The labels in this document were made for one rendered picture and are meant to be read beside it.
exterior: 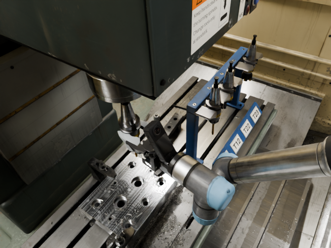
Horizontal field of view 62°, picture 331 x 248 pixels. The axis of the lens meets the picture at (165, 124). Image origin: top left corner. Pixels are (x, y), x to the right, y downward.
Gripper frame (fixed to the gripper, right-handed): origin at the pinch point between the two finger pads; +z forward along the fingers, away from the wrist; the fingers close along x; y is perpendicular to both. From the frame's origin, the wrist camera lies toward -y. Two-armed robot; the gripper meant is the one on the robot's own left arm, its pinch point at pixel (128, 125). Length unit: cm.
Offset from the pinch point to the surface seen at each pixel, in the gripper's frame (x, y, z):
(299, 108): 97, 47, -25
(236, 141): 44, 35, -16
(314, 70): 104, 26, -23
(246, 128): 54, 35, -15
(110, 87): -6.4, -21.1, -5.6
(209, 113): 25.9, 7.1, -11.4
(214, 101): 29.7, 4.3, -10.7
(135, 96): -2.1, -17.2, -8.5
